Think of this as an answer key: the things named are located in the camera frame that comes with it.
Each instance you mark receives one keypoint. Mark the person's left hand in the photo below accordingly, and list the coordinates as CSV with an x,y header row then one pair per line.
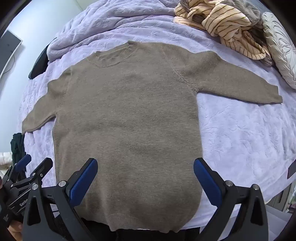
x,y
15,228

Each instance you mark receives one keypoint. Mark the grey cabinet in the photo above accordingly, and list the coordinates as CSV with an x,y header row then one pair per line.
x,y
283,199

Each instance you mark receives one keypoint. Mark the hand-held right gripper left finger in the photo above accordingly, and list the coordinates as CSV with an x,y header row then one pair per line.
x,y
83,183

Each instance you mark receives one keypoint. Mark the black padded object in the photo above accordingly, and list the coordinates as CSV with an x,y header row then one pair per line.
x,y
40,63

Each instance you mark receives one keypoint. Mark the lavender embossed blanket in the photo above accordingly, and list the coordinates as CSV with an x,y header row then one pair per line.
x,y
235,134

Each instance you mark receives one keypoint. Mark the dark green cloth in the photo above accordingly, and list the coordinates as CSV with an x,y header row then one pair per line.
x,y
17,146

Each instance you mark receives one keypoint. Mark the white embossed pillow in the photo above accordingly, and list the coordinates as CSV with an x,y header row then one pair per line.
x,y
281,48

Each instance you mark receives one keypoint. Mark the dark wall monitor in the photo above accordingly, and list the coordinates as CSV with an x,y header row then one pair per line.
x,y
9,46

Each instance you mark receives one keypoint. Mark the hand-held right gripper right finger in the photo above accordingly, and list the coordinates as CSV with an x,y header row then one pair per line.
x,y
207,183

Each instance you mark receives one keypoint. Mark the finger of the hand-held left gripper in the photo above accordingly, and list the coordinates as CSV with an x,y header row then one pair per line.
x,y
42,168
24,160

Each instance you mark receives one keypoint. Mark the brown knit sweater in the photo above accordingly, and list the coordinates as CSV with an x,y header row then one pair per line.
x,y
129,111

